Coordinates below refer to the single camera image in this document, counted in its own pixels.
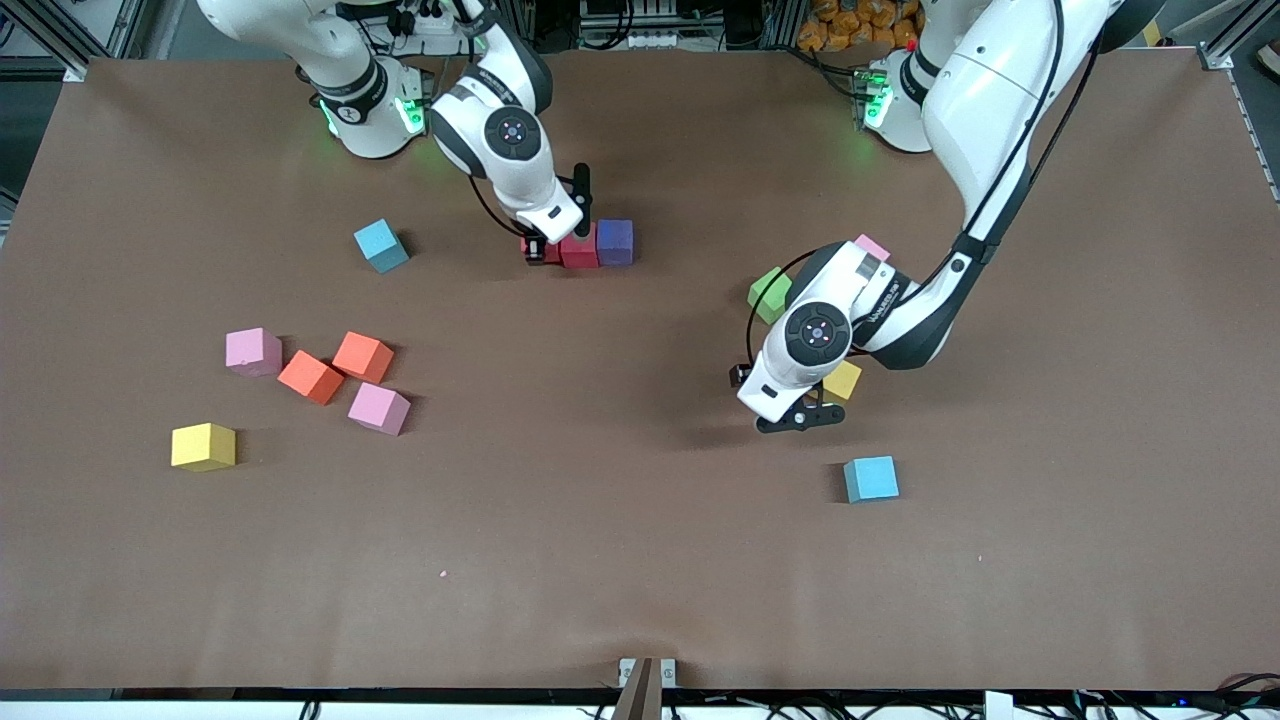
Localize purple foam block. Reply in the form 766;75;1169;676
596;219;636;268

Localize orange foam block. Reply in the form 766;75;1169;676
331;331;396;385
277;350;346;406

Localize green foam block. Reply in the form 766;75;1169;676
747;266;794;326

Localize light blue foam block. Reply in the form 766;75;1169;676
843;455;900;504
353;219;411;275

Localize brown paper table cover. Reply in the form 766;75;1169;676
0;48;1280;693

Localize white electronics box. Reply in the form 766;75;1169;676
578;0;683;51

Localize white power strip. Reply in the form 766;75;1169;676
385;0;471;56

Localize orange snack bag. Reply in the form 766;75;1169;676
797;0;926;53

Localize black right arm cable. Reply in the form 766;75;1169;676
468;175;531;241

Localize grey metal camera bracket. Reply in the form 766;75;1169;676
618;657;678;720

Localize silver aluminium frame profile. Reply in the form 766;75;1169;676
45;0;151;83
1165;0;1280;73

